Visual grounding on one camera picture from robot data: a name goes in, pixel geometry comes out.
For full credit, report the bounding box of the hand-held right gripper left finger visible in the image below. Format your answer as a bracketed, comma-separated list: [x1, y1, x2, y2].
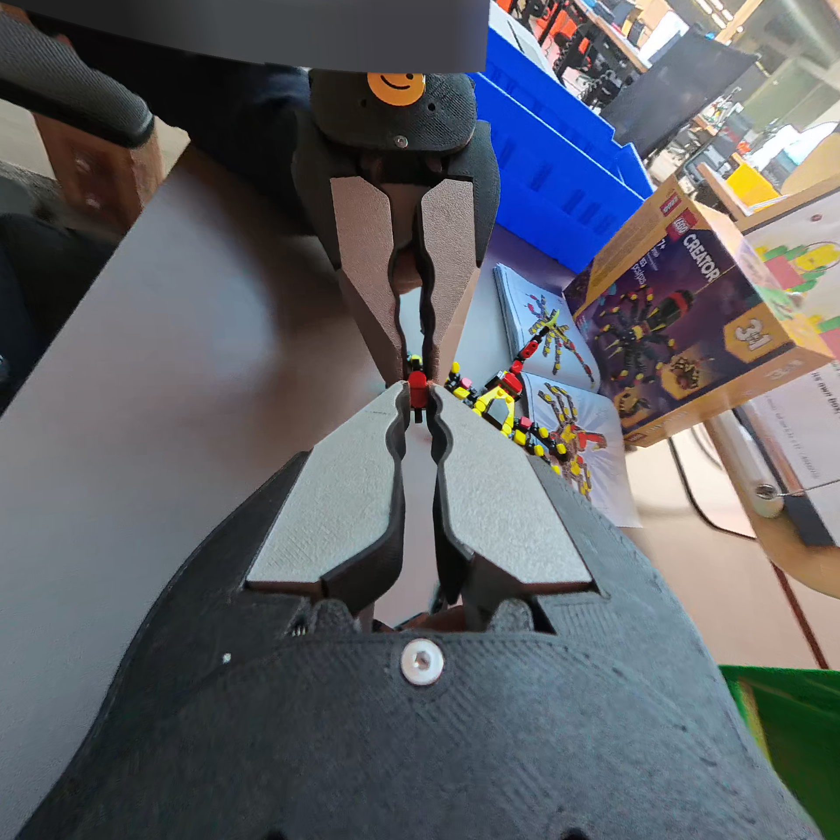
[245, 381, 409, 616]

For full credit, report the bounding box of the green storage bin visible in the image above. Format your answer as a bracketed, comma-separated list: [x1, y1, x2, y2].
[718, 664, 840, 840]

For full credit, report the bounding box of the large spider instruction booklet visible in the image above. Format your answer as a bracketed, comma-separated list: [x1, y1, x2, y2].
[493, 262, 643, 528]

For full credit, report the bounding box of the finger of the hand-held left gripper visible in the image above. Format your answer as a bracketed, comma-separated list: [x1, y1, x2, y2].
[416, 178, 483, 383]
[329, 177, 411, 385]

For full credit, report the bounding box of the yellow storage bin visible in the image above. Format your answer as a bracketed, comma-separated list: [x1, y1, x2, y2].
[725, 161, 782, 207]

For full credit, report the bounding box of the blue storage bin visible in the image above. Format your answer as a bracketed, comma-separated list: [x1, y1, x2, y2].
[469, 72, 655, 275]
[487, 26, 618, 148]

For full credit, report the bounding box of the wooden post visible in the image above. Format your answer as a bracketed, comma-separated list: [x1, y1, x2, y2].
[33, 112, 165, 237]

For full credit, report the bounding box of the black yellow brick spider model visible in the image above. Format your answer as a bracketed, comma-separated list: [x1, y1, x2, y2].
[407, 322, 592, 493]

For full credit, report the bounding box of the yellow purple toy set box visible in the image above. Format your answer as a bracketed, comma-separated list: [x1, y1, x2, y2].
[562, 176, 834, 448]

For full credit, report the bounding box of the white instruction poster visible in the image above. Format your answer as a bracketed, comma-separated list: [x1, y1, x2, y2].
[738, 206, 840, 490]

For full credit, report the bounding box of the black desk chair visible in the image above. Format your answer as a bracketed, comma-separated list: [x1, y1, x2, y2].
[0, 13, 157, 148]

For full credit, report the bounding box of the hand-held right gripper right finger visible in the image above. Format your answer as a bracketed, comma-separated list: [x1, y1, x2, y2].
[428, 385, 594, 632]

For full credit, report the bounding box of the plywood poster stand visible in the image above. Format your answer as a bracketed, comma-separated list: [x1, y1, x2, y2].
[696, 177, 840, 598]

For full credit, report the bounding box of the wooden work table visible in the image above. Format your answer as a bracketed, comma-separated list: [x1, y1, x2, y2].
[495, 0, 654, 109]

